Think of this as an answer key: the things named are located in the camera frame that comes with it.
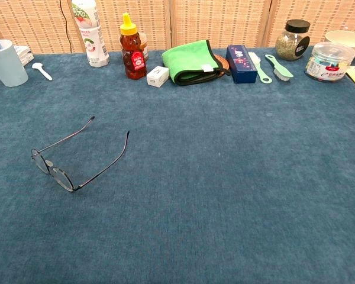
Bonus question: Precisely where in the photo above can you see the thin black eyeglasses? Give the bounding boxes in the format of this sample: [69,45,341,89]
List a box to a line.
[31,115,131,193]

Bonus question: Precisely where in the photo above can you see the blue fabric tablecloth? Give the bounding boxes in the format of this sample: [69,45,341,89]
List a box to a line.
[0,47,355,284]

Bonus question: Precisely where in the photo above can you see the small white cardboard box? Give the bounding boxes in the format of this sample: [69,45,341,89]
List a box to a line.
[146,66,170,88]

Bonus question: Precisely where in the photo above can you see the folded green microfiber cloth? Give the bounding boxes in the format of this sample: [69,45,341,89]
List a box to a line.
[161,39,231,86]

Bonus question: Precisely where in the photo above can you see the brown woven round coaster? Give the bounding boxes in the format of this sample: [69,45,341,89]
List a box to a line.
[213,54,231,76]

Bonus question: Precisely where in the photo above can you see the bear honey bottle yellow cap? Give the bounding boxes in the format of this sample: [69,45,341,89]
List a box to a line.
[120,12,148,80]

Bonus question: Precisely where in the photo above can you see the small brown glass jar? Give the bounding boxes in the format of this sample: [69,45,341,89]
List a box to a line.
[138,31,150,62]

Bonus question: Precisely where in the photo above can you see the dark blue printed box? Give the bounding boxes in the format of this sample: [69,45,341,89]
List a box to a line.
[225,44,258,85]

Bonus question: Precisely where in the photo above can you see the green brush with white bristles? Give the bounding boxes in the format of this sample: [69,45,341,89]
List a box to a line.
[247,51,273,84]

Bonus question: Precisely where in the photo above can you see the mint green scrubbing brush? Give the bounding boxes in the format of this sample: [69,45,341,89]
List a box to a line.
[264,54,294,82]

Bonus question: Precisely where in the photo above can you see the white yogurt drink bottle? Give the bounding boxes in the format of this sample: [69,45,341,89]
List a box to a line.
[71,0,111,68]

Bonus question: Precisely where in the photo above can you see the bamboo folding screen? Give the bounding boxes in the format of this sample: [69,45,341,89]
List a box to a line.
[0,0,355,56]

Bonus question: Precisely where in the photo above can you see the glass spice jar black lid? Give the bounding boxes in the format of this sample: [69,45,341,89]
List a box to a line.
[275,19,311,62]

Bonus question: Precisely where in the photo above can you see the small white plastic spoon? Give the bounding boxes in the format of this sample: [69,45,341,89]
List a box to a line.
[31,62,53,81]

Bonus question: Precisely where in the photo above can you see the clear plastic candy jar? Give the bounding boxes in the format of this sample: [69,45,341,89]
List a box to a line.
[304,41,355,83]

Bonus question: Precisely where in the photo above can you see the white tissue packet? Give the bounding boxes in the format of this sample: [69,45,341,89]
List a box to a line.
[13,45,35,67]

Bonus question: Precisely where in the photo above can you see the light blue plastic cup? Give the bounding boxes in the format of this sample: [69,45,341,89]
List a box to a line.
[0,39,29,88]

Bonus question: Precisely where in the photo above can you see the cream white bowl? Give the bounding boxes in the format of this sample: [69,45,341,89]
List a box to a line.
[324,30,355,59]

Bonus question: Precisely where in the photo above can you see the thin black cable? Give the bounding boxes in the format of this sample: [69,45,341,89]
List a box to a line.
[59,0,73,54]

